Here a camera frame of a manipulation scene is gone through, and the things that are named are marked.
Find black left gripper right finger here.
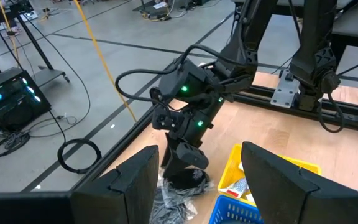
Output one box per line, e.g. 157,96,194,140
241,141,358,224

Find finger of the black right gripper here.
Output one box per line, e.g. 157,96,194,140
162,134,186,178
175,142,210,170

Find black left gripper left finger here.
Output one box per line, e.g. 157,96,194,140
70,145,160,224

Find yellow plastic basket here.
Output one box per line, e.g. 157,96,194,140
218,143,322,206

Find white red toothpaste tube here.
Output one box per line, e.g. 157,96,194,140
219,177,250,199

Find blue plastic basket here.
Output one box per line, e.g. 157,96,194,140
209,195,264,224

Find black computer tower with lights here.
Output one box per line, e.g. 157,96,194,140
0,67,52,132

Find black rolling stand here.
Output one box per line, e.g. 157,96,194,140
0,0,71,88

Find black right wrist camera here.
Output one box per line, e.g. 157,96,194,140
158,58,213,103

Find black table frame rail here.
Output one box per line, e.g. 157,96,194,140
70,85,358,194

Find black coiled cable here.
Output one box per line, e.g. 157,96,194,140
26,18,103,174

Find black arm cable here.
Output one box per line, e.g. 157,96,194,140
318,92,347,134

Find black camera cable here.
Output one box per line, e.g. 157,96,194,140
115,44,254,108

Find yellow hanging cable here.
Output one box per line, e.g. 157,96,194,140
0,0,19,62
73,0,138,123

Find grey cable bundle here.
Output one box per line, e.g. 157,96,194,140
0,132,31,159

